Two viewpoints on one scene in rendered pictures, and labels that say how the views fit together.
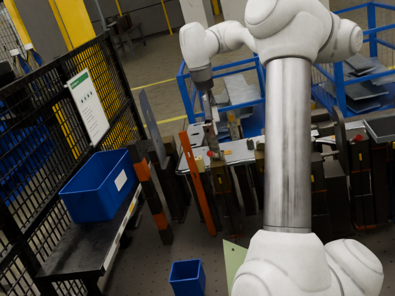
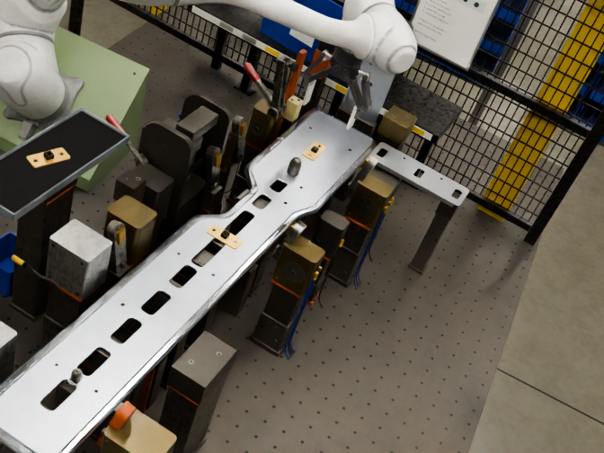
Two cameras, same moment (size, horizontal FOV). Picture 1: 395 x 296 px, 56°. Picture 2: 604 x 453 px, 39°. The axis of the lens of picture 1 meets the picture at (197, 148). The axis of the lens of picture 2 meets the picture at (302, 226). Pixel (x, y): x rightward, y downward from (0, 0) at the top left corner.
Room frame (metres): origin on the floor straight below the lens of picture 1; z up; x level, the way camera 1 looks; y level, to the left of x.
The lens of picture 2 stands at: (1.53, -2.03, 2.37)
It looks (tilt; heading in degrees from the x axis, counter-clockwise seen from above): 40 degrees down; 92
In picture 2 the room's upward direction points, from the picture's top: 20 degrees clockwise
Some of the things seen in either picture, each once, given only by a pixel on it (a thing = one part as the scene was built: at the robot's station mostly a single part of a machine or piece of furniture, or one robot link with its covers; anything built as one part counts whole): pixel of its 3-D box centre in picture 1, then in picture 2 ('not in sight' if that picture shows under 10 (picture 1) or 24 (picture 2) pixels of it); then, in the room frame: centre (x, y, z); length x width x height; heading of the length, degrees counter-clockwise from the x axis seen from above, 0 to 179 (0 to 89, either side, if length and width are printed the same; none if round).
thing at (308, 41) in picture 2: (103, 183); (315, 28); (1.28, 0.39, 1.09); 0.30 x 0.17 x 0.13; 161
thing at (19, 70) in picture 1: (25, 75); not in sight; (1.48, 0.55, 1.53); 0.07 x 0.07 x 0.20
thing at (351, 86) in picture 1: (358, 66); not in sight; (3.49, -1.77, 0.47); 1.20 x 0.80 x 0.95; 173
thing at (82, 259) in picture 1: (114, 192); (324, 57); (1.33, 0.37, 1.01); 0.90 x 0.22 x 0.03; 167
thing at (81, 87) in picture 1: (89, 107); (455, 9); (1.65, 0.42, 1.30); 0.23 x 0.02 x 0.31; 167
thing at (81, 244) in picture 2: not in sight; (66, 304); (1.07, -0.83, 0.90); 0.13 x 0.08 x 0.41; 167
